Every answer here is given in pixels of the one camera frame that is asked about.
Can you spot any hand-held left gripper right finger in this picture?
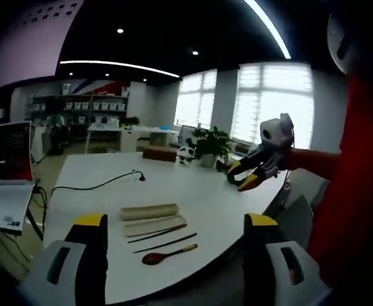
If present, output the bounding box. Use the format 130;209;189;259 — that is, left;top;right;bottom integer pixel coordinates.
242;212;333;306

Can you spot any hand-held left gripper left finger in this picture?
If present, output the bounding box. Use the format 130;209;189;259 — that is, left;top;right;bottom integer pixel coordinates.
19;214;108;306

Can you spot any beige cutlery case base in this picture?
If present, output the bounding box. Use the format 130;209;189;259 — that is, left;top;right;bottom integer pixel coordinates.
122;215;187;238

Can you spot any dark chopstick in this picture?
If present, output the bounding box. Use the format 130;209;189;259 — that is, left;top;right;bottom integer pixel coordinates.
132;233;198;254
127;224;187;244

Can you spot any beige cutlery case lid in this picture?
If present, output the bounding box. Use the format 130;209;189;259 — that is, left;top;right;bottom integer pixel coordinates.
121;203;180;222

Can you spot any red wooden spoon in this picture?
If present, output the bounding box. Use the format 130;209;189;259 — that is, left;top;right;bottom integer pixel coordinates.
142;244;198;265

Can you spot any potted green plant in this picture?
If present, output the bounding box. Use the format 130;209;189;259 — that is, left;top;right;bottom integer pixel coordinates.
186;126;235;168

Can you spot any person in red sleeve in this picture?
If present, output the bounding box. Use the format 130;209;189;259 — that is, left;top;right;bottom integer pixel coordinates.
307;71;373;284

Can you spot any brown cardboard box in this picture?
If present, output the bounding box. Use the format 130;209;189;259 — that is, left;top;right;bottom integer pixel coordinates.
142;145;178;163

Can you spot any white printed paper sheet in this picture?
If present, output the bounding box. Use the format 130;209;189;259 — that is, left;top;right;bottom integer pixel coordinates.
0;182;36;236

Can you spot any white chest-worn device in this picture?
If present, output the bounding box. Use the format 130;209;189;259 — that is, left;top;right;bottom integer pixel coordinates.
326;12;362;76

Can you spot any white cabinet desk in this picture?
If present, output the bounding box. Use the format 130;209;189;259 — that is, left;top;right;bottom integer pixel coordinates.
85;123;139;154

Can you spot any storage shelf with white bins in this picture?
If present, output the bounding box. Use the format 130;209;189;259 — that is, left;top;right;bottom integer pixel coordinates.
25;92;130;128

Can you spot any black power cable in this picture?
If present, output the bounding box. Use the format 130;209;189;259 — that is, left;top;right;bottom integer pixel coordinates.
50;170;147;205

